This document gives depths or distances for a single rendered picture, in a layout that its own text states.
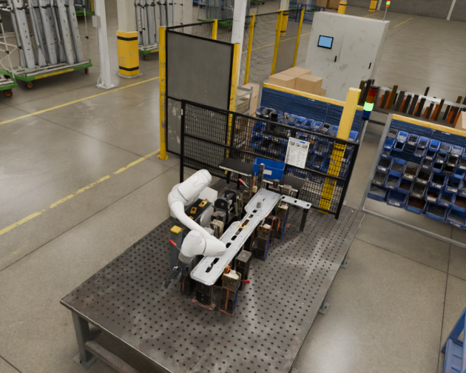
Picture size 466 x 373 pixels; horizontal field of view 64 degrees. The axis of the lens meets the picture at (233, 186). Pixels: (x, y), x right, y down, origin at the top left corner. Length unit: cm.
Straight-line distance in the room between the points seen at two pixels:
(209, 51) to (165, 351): 375
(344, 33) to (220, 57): 483
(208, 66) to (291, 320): 352
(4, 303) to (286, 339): 263
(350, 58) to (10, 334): 824
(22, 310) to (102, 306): 124
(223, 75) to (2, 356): 383
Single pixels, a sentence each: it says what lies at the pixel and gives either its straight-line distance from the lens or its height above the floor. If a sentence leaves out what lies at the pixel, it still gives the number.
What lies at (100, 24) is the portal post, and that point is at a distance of 941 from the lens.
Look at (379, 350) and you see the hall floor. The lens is 391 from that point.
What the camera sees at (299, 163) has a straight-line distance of 382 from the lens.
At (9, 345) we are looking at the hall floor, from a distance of 383.
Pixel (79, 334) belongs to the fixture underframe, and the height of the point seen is 34.
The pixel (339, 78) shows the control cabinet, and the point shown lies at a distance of 961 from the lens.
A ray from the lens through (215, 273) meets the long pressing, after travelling 269.
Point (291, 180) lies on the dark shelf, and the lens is 383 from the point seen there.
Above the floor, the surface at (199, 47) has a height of 184.
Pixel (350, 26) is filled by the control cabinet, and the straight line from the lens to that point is 942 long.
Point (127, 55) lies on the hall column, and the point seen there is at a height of 57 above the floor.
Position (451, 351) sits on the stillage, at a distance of 397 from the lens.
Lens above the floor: 289
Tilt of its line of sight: 31 degrees down
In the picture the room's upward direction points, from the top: 6 degrees clockwise
